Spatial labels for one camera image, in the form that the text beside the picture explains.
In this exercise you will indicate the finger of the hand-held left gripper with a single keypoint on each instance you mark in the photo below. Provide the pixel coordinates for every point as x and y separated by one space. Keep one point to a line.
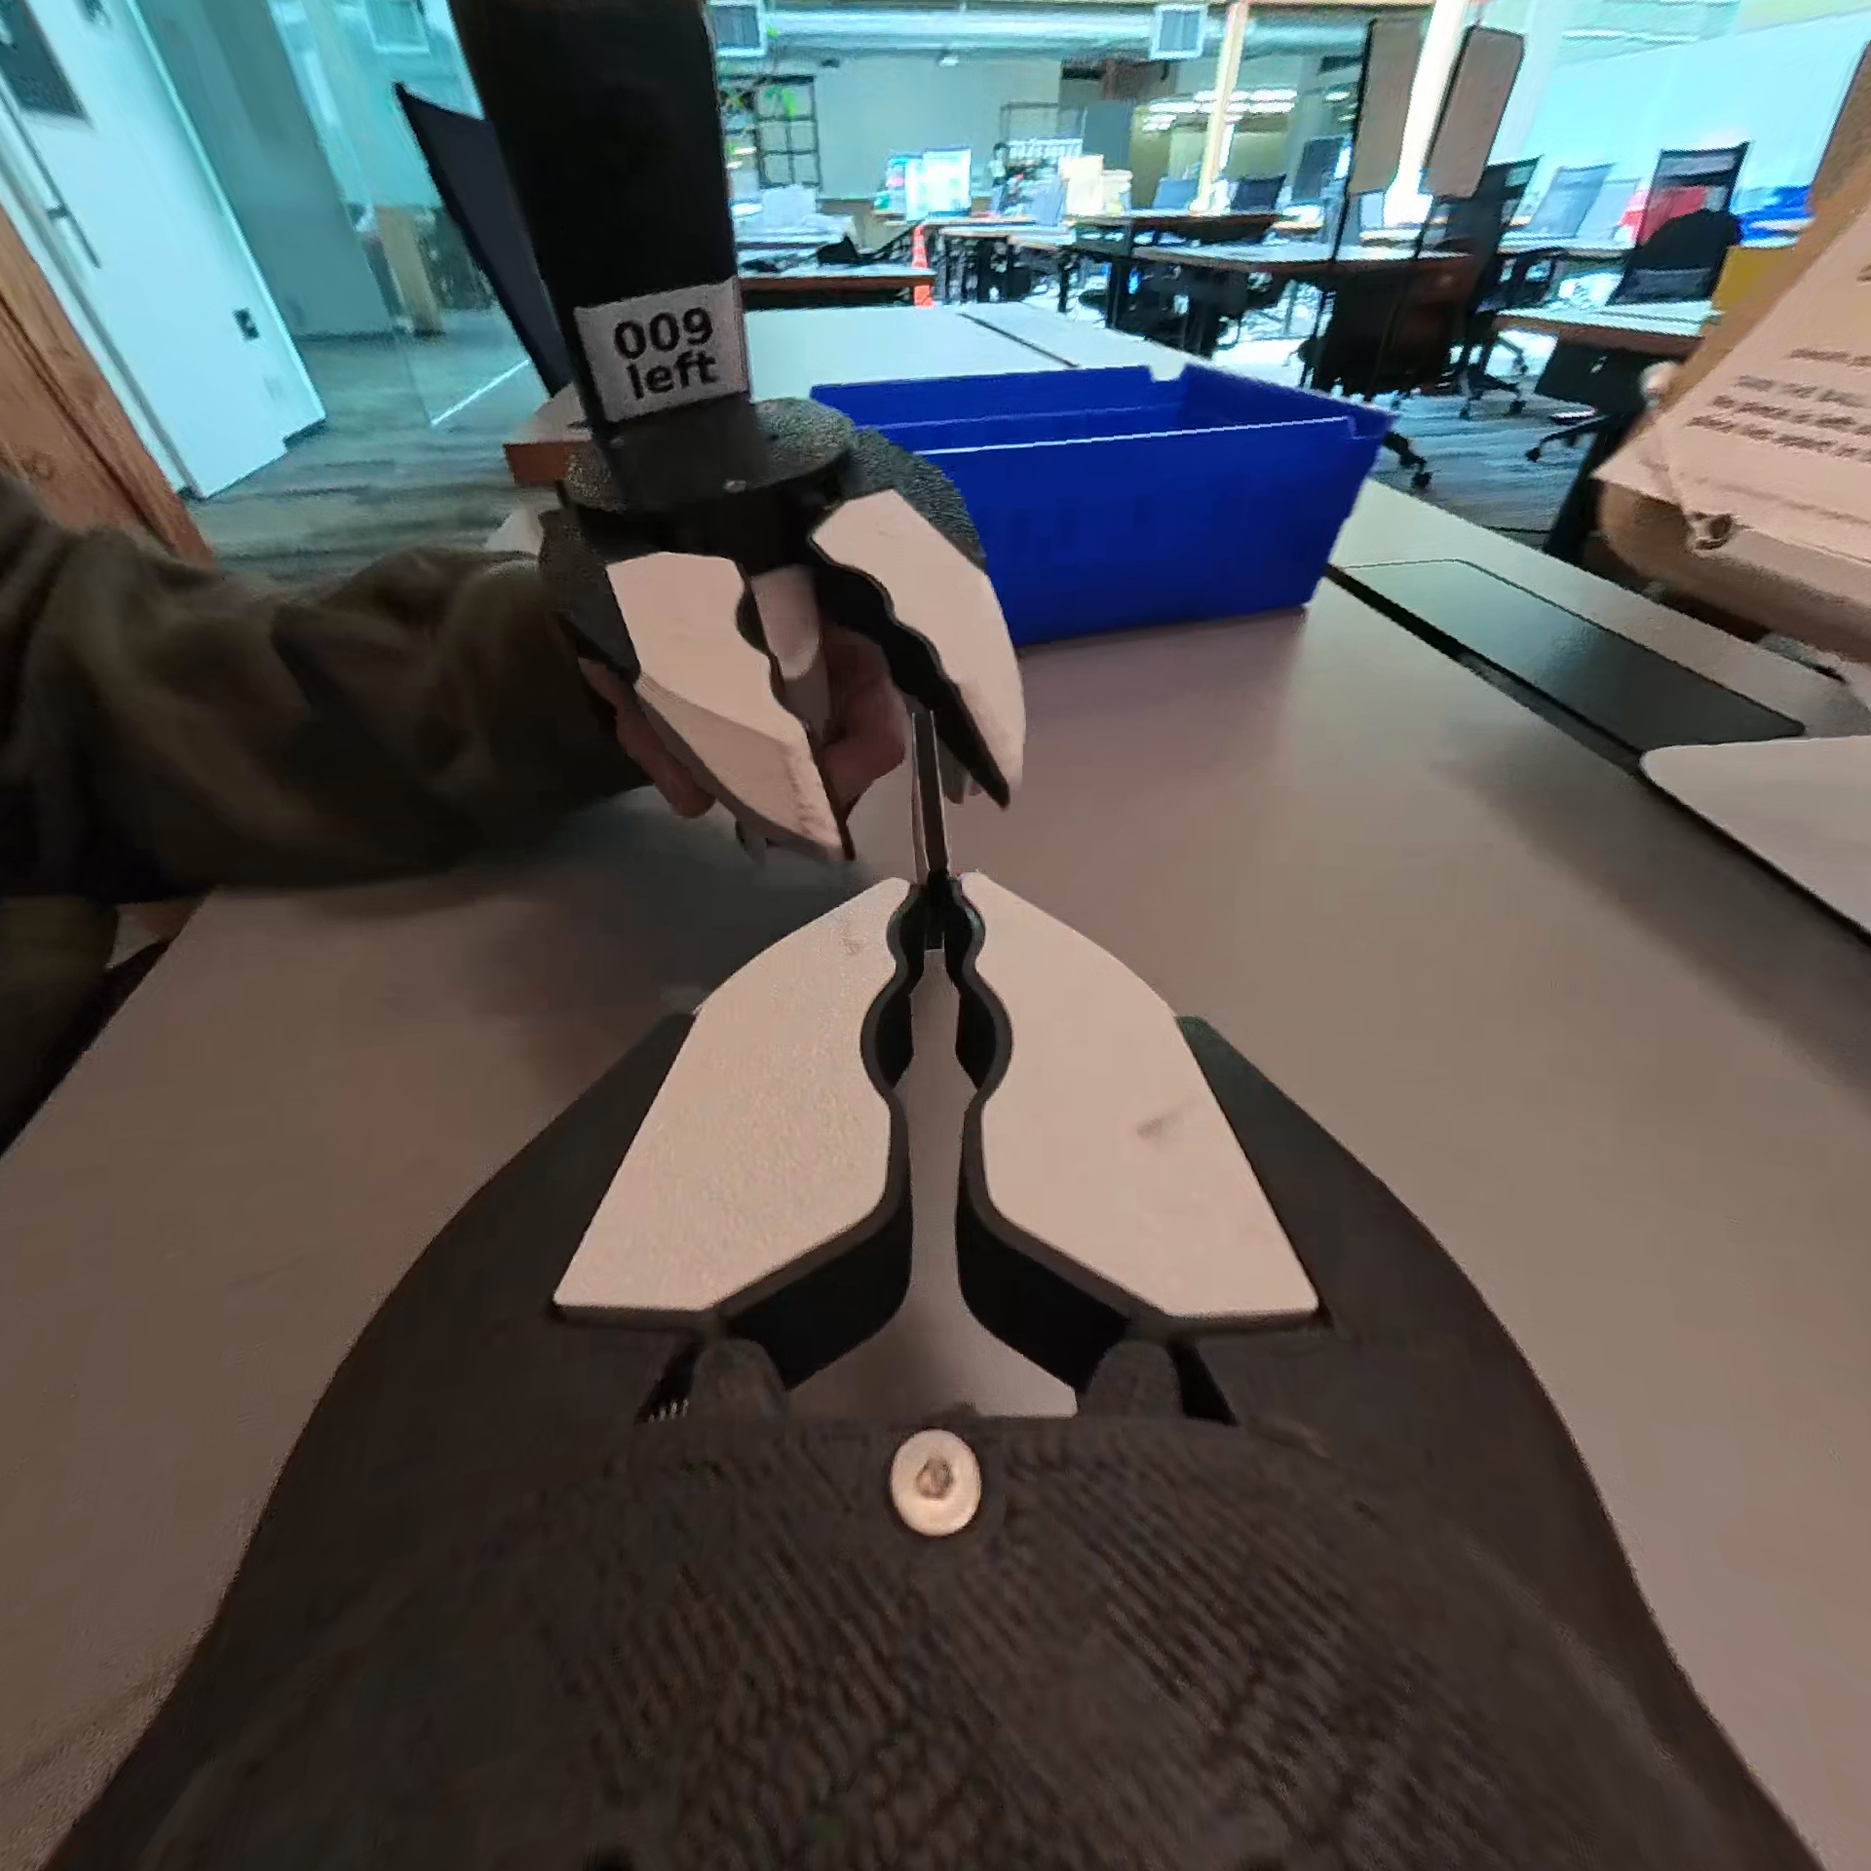
936 616
717 688

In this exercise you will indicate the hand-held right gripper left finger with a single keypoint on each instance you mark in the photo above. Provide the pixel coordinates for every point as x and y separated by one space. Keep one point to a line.
746 1156

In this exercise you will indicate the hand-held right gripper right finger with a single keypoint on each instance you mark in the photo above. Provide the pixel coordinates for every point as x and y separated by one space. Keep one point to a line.
1141 1156

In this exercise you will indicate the person's left forearm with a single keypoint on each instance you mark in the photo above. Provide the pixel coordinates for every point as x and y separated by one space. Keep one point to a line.
295 701

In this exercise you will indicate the person's left hand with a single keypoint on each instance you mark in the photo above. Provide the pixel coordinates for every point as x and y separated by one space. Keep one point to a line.
869 716

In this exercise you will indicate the blue storage bin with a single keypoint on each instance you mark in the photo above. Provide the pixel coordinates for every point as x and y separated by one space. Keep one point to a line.
1169 526

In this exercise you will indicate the orange traffic cone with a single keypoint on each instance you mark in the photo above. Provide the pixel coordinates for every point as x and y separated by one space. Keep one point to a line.
923 271

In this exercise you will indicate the grey panel on pole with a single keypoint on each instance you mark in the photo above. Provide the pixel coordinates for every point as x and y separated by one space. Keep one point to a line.
1476 108
1390 101

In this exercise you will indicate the person's torso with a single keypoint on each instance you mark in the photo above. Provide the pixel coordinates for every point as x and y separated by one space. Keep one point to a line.
60 1010

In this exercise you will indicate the white rounded base board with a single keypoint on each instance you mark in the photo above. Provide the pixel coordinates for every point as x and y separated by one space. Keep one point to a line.
1783 820

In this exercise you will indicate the wooden sign board with paper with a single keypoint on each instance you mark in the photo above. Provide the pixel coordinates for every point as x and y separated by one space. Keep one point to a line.
1772 440

